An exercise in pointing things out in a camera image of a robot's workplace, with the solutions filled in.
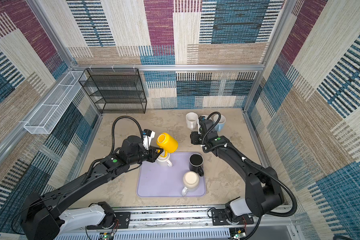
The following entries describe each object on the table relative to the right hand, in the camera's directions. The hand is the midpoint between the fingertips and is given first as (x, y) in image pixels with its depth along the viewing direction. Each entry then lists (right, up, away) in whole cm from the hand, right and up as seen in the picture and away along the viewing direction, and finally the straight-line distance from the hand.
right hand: (195, 137), depth 87 cm
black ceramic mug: (0, -13, -4) cm, 14 cm away
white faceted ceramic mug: (-1, +10, +15) cm, 18 cm away
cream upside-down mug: (-3, -22, -10) cm, 24 cm away
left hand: (-17, -4, -11) cm, 21 cm away
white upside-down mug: (-18, -14, -1) cm, 23 cm away
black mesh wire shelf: (-55, +32, +22) cm, 68 cm away
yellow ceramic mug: (-15, -2, -12) cm, 19 cm away
